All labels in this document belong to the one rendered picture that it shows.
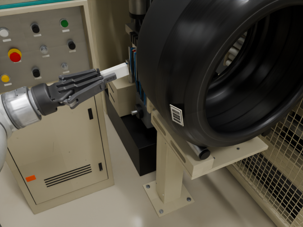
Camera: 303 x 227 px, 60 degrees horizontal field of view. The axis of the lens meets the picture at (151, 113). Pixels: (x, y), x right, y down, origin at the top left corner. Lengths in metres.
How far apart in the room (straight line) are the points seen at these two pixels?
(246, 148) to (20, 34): 1.05
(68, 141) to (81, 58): 0.48
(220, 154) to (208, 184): 0.92
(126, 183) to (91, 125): 0.63
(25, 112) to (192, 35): 0.42
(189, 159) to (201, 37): 0.49
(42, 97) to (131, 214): 1.32
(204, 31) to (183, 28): 0.05
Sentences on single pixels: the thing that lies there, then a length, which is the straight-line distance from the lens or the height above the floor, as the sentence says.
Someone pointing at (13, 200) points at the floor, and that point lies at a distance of 2.11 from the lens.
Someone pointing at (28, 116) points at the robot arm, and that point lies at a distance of 0.65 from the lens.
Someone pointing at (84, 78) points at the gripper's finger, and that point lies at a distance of 0.68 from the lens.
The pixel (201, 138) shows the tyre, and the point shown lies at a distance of 0.81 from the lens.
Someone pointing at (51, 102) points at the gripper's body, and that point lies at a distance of 0.65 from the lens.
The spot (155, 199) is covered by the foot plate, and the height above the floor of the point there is 0.01.
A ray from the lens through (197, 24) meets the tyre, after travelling 0.64.
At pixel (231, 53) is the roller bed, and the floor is 0.97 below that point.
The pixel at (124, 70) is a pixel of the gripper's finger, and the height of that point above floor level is 1.25.
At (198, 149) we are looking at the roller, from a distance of 0.94.
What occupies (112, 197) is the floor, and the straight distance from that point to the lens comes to 1.92.
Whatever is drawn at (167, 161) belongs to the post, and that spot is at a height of 0.45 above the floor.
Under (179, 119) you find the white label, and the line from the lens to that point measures 0.71.
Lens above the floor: 1.59
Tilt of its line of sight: 39 degrees down
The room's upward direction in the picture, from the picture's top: straight up
